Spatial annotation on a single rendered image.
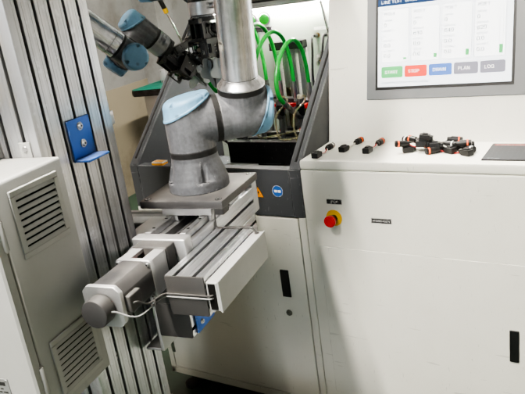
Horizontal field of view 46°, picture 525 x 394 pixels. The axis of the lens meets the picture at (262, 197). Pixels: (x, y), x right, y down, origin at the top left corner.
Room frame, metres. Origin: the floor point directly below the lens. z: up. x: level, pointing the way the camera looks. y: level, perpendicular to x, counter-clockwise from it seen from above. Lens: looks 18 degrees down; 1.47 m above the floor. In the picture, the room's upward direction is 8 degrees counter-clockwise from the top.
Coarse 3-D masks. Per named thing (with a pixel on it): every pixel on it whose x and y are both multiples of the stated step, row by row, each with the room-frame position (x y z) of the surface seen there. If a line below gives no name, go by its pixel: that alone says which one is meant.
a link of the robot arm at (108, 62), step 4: (132, 40) 1.91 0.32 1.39; (108, 56) 1.90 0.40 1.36; (104, 60) 1.90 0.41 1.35; (108, 60) 1.89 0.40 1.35; (112, 60) 1.88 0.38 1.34; (104, 64) 1.89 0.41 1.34; (108, 64) 1.88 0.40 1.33; (112, 64) 1.88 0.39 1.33; (116, 64) 1.87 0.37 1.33; (108, 68) 1.90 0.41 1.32; (112, 68) 1.88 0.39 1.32; (116, 68) 1.88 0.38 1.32; (120, 68) 1.88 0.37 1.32; (112, 72) 1.92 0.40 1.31; (116, 72) 1.88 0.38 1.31; (120, 72) 1.89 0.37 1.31; (124, 72) 1.90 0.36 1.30; (120, 76) 1.91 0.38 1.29
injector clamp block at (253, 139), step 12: (228, 144) 2.19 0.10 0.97; (240, 144) 2.17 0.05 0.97; (252, 144) 2.14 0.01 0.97; (264, 144) 2.11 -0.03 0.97; (276, 144) 2.08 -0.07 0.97; (288, 144) 2.06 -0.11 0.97; (240, 156) 2.17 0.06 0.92; (252, 156) 2.14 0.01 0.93; (264, 156) 2.11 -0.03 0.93; (276, 156) 2.09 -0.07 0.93; (288, 156) 2.06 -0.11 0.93
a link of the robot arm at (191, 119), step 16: (176, 96) 1.51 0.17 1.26; (192, 96) 1.44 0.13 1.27; (208, 96) 1.46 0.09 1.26; (176, 112) 1.42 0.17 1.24; (192, 112) 1.42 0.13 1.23; (208, 112) 1.44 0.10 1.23; (176, 128) 1.43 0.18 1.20; (192, 128) 1.42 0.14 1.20; (208, 128) 1.43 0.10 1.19; (176, 144) 1.43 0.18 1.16; (192, 144) 1.42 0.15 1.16; (208, 144) 1.44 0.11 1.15
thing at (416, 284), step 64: (384, 128) 1.89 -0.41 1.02; (448, 128) 1.78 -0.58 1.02; (512, 128) 1.68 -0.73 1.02; (320, 192) 1.77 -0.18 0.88; (384, 192) 1.66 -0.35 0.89; (448, 192) 1.56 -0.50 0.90; (512, 192) 1.47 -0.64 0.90; (320, 256) 1.78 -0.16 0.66; (384, 256) 1.66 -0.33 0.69; (448, 256) 1.56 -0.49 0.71; (512, 256) 1.47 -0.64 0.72; (320, 320) 1.80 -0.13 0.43; (384, 320) 1.67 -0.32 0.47; (448, 320) 1.57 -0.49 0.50; (512, 320) 1.47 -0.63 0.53; (384, 384) 1.68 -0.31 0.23; (448, 384) 1.57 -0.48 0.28; (512, 384) 1.47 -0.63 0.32
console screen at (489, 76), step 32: (384, 0) 1.97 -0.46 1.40; (416, 0) 1.91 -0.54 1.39; (448, 0) 1.86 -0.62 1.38; (480, 0) 1.80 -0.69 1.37; (512, 0) 1.76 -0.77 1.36; (384, 32) 1.95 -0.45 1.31; (416, 32) 1.89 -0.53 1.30; (448, 32) 1.84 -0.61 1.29; (480, 32) 1.79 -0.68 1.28; (512, 32) 1.74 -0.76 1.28; (384, 64) 1.93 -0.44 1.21; (416, 64) 1.87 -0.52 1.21; (448, 64) 1.82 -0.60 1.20; (480, 64) 1.77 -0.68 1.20; (512, 64) 1.72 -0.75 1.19; (384, 96) 1.91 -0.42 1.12; (416, 96) 1.85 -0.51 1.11; (448, 96) 1.80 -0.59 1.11
